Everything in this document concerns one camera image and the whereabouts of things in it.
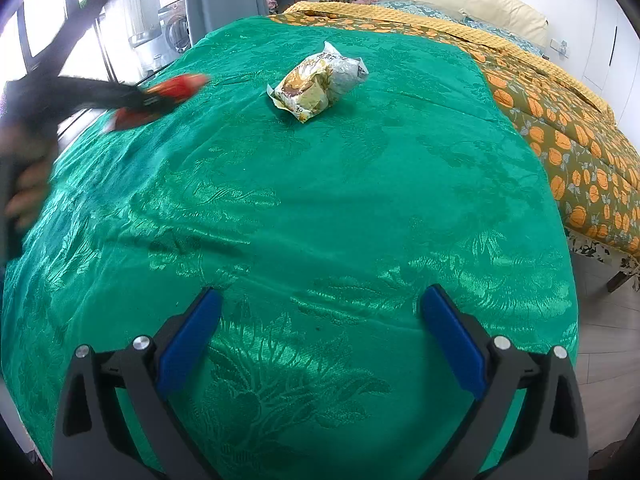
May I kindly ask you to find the red snack wrapper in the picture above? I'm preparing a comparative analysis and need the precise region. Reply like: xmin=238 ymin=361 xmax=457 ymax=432
xmin=105 ymin=74 xmax=210 ymax=132

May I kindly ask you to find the person left hand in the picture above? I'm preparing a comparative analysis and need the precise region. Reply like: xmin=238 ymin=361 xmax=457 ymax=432
xmin=1 ymin=124 xmax=58 ymax=234

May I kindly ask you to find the washing machine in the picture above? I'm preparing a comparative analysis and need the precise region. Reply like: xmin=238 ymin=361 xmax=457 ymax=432
xmin=157 ymin=0 xmax=191 ymax=54

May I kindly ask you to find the green satin bedspread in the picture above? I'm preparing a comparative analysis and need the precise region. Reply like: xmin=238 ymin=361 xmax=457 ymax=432
xmin=1 ymin=18 xmax=578 ymax=479

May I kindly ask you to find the orange floral quilt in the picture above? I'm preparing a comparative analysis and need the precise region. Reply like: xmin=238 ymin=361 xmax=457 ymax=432
xmin=274 ymin=2 xmax=639 ymax=257

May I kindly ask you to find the silver yellow snack bag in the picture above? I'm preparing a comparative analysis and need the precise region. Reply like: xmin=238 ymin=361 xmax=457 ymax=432
xmin=267 ymin=41 xmax=369 ymax=124

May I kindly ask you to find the teal pillow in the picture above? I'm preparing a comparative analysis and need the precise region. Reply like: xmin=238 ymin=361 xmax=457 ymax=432
xmin=372 ymin=0 xmax=544 ymax=59

